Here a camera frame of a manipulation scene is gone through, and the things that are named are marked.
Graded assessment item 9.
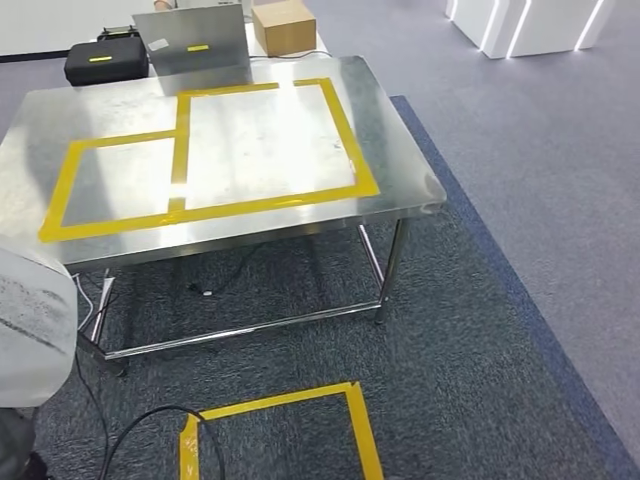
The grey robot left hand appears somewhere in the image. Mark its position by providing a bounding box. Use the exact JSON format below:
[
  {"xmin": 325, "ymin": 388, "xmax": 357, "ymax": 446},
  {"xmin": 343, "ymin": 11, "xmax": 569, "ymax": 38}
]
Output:
[{"xmin": 0, "ymin": 407, "xmax": 39, "ymax": 480}]

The white curved plastic part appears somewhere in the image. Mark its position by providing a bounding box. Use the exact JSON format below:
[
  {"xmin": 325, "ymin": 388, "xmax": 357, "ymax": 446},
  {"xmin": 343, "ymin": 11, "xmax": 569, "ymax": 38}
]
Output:
[{"xmin": 0, "ymin": 233, "xmax": 79, "ymax": 409}]

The steel workbench table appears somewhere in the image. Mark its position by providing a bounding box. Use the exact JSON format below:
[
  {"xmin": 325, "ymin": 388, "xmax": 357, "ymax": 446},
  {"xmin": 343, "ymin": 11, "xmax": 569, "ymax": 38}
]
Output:
[{"xmin": 0, "ymin": 54, "xmax": 448, "ymax": 379}]

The large black carry case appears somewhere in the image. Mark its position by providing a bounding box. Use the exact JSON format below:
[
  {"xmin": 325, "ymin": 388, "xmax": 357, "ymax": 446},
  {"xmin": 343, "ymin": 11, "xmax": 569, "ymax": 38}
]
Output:
[{"xmin": 63, "ymin": 36, "xmax": 150, "ymax": 87}]

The small black carry case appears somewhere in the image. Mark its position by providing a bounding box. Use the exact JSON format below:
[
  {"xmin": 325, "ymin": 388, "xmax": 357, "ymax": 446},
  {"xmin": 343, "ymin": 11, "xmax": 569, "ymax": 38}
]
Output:
[{"xmin": 96, "ymin": 25, "xmax": 141, "ymax": 42}]

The silver laptop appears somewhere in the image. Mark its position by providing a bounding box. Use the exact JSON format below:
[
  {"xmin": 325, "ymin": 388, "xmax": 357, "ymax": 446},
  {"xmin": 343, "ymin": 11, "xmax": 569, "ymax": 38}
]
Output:
[{"xmin": 132, "ymin": 3, "xmax": 254, "ymax": 77}]

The brown cardboard box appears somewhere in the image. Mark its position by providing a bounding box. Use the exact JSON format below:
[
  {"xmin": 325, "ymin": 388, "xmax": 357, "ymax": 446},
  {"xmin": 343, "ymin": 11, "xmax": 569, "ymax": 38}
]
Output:
[{"xmin": 251, "ymin": 0, "xmax": 318, "ymax": 58}]

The white lit display plinth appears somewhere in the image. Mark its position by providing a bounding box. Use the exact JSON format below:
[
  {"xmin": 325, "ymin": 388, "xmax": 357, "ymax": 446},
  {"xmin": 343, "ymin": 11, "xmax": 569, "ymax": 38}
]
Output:
[{"xmin": 445, "ymin": 0, "xmax": 617, "ymax": 61}]

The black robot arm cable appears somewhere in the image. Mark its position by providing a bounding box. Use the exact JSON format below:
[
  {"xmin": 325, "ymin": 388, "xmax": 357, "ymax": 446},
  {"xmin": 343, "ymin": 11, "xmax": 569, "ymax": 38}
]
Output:
[{"xmin": 97, "ymin": 404, "xmax": 227, "ymax": 480}]

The black floor cable with plug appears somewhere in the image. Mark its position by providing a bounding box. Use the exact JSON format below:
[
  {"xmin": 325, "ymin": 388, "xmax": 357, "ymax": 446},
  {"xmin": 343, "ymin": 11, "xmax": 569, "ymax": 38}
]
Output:
[{"xmin": 187, "ymin": 241, "xmax": 269, "ymax": 297}]

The black desk cable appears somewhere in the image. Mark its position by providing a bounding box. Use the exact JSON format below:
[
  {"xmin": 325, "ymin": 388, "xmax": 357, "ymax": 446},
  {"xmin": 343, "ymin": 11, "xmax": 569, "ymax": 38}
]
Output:
[{"xmin": 248, "ymin": 49, "xmax": 332, "ymax": 62}]

